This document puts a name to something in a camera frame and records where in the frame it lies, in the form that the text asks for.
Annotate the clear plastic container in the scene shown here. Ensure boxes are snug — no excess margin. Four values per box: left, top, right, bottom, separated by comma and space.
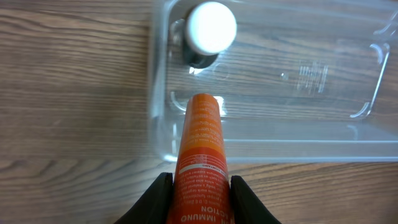
148, 1, 397, 163

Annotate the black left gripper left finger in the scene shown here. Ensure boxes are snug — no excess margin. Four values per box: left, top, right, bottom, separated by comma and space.
114, 172, 174, 224

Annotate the orange tube white cap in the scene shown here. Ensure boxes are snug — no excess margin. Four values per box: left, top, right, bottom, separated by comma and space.
167, 93, 234, 224

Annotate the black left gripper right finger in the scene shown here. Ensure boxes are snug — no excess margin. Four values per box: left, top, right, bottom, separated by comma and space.
230, 175, 281, 224

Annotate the black bottle white cap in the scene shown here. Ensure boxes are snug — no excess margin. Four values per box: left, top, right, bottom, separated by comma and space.
182, 1, 237, 69

